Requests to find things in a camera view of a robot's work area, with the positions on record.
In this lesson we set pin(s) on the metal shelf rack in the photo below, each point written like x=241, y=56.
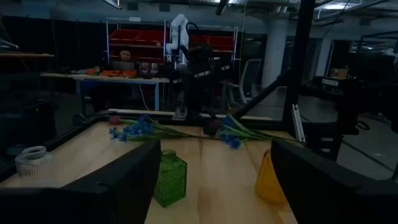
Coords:
x=107, y=40

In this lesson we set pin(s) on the white table blue legs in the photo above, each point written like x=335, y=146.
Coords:
x=124, y=79

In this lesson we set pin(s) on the clear ribbed glass vase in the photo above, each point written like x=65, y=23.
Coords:
x=32, y=165

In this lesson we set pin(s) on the red artificial tulip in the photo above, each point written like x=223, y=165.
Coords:
x=114, y=120

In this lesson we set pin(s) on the grey office chair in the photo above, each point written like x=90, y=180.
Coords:
x=250, y=77

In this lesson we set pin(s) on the green square glass vase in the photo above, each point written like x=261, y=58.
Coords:
x=171, y=180

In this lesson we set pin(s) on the red storage bin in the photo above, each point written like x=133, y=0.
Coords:
x=122, y=37
x=220, y=43
x=150, y=37

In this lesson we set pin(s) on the person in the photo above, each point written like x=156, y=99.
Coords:
x=125, y=55

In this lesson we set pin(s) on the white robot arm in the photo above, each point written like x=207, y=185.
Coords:
x=178, y=37

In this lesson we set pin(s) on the orange objects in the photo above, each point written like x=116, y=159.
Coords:
x=119, y=73

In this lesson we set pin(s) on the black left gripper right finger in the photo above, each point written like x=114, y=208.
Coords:
x=311, y=193

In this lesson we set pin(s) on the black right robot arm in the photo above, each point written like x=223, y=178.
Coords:
x=199, y=90

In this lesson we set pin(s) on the wooden shelf board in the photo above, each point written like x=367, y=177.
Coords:
x=26, y=55

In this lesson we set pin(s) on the grey laptop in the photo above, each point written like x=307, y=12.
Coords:
x=123, y=65

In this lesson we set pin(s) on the dark artificial tulip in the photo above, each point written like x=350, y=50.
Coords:
x=212, y=127

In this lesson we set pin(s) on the black aluminium table frame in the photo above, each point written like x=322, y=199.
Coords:
x=298, y=62

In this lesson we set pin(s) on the cardboard box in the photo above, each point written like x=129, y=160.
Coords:
x=339, y=73

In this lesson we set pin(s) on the yellow ribbed glass vase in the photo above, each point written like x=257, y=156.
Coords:
x=267, y=183

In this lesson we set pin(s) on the white round column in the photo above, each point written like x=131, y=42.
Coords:
x=275, y=53

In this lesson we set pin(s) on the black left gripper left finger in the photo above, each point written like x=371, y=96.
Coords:
x=136, y=186

